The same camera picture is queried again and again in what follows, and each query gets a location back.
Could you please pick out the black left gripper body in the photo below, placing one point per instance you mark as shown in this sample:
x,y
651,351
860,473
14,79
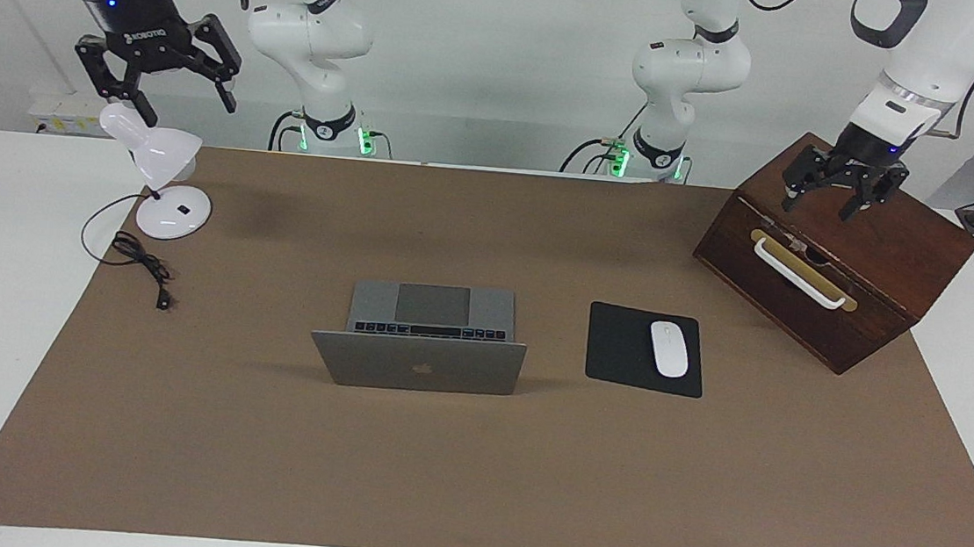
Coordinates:
x,y
866,152

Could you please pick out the black mouse pad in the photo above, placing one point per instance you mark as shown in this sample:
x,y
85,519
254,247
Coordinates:
x,y
622,347

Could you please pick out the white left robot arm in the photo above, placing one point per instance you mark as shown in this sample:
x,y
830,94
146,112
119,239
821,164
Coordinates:
x,y
691,62

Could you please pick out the white power strip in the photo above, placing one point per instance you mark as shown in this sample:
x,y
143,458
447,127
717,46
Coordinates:
x,y
55,117

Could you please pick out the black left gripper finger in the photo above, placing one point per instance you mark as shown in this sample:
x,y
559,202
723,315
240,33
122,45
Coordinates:
x,y
882,189
809,169

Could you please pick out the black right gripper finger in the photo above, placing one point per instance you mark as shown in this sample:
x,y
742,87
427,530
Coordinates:
x,y
220,47
108,68

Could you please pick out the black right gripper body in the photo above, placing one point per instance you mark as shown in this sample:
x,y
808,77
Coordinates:
x,y
135,18

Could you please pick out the white computer mouse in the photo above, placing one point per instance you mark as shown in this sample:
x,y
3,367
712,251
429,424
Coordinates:
x,y
669,349

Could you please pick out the silver grey laptop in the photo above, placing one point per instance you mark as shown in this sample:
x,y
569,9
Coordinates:
x,y
416,373

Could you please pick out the dark brown wooden box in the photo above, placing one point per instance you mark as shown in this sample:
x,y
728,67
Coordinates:
x,y
903,257

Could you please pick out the brown table mat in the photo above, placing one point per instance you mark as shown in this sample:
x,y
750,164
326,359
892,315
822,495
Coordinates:
x,y
260,448

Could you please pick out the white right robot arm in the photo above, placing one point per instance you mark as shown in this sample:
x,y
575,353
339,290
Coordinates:
x,y
314,29

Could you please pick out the white desk lamp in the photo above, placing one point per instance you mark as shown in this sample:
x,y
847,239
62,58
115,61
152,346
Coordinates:
x,y
162,153

